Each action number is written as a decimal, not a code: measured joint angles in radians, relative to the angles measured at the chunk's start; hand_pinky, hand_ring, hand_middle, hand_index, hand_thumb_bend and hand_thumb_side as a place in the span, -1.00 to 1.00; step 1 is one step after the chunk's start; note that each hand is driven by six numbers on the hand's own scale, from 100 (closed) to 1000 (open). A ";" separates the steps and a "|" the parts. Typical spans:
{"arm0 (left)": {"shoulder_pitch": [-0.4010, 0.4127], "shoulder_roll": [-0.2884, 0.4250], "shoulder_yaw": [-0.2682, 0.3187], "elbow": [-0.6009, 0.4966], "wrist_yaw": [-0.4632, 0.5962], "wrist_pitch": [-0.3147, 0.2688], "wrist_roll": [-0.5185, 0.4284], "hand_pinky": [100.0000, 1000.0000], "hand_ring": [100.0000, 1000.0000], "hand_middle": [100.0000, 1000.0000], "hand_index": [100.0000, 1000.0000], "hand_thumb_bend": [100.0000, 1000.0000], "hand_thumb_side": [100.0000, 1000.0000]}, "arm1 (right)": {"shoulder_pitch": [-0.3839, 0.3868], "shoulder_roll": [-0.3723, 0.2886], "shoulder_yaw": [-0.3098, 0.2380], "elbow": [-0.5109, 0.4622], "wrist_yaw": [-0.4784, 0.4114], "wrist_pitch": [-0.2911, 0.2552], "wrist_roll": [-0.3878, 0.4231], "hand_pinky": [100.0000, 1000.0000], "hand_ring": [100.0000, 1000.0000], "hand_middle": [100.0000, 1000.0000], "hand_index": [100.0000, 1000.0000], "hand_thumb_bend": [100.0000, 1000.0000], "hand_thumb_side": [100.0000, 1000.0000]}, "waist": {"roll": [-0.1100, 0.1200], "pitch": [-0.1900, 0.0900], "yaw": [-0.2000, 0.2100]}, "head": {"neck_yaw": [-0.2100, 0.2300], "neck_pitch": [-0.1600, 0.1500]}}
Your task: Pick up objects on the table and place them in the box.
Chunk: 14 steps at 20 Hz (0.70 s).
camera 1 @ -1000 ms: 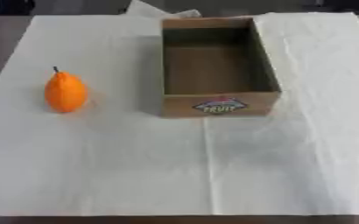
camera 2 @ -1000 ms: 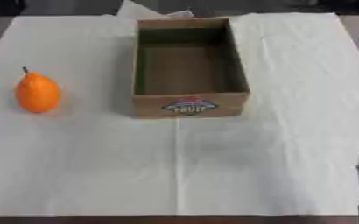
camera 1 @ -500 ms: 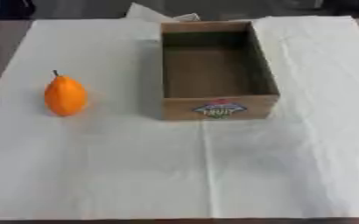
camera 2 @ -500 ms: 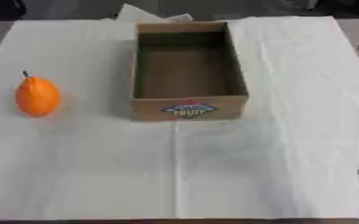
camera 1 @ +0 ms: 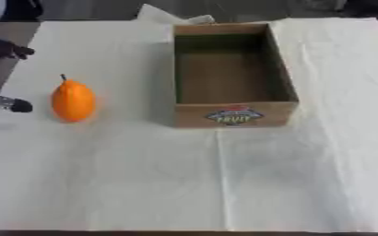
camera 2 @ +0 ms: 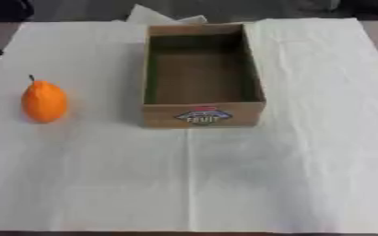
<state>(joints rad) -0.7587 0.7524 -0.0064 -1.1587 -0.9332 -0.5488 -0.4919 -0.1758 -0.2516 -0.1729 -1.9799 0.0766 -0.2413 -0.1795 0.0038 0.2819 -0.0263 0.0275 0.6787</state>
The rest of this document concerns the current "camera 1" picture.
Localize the tan cardboard box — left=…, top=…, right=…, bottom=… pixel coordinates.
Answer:
left=171, top=22, right=301, bottom=129

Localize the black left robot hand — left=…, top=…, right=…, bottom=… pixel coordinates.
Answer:
left=0, top=37, right=38, bottom=120

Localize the person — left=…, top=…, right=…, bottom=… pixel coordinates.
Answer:
left=0, top=0, right=46, bottom=23

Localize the orange toy pear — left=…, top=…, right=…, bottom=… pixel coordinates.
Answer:
left=50, top=74, right=99, bottom=124

